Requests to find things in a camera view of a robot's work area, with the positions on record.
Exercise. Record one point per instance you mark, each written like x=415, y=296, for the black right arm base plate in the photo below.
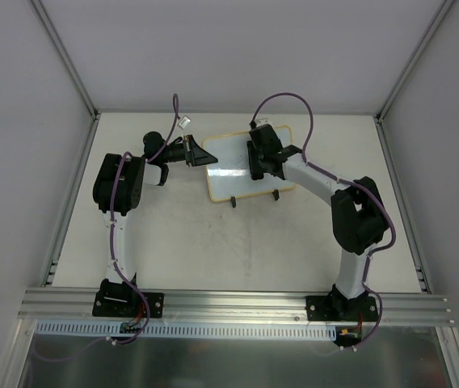
x=329, y=308

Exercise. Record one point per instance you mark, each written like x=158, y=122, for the white slotted cable duct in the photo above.
x=177, y=330

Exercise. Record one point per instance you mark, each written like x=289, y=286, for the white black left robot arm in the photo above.
x=117, y=191

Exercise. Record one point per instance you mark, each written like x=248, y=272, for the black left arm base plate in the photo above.
x=128, y=306

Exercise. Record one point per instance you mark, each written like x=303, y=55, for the yellow framed whiteboard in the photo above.
x=230, y=178

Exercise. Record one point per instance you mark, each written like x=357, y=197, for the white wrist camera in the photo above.
x=184, y=122
x=259, y=121

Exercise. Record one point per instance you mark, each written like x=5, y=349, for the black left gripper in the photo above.
x=189, y=150

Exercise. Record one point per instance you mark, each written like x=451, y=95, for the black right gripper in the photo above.
x=254, y=160

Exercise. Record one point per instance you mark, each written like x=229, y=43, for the aluminium mounting rail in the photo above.
x=399, y=309

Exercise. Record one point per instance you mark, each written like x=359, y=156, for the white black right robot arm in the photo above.
x=358, y=222

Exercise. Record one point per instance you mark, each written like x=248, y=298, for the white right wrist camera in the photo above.
x=259, y=121

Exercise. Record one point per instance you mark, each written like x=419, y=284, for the black whiteboard stand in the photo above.
x=249, y=199

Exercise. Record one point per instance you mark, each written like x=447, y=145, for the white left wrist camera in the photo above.
x=184, y=122

